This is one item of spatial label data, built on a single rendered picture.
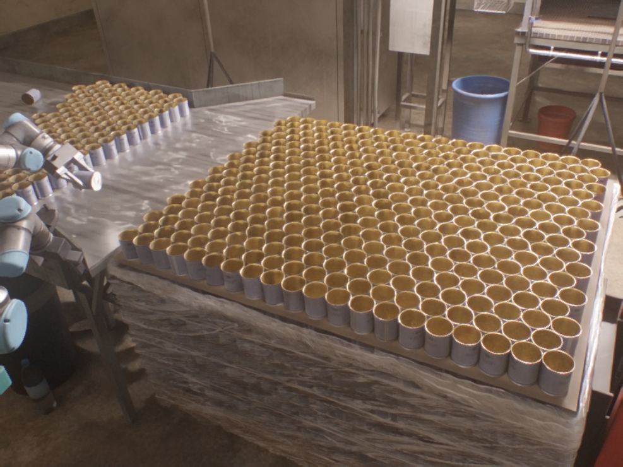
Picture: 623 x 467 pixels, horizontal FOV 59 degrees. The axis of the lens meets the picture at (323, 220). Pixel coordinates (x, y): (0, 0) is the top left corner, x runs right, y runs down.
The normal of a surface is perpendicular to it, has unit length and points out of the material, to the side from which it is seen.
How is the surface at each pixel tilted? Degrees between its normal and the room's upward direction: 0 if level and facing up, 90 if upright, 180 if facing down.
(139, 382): 0
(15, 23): 90
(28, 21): 90
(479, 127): 92
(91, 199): 0
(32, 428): 0
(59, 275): 90
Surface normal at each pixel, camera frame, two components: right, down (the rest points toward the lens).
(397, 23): -0.46, 0.51
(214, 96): 0.30, 0.52
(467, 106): -0.65, 0.50
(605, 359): -0.03, -0.83
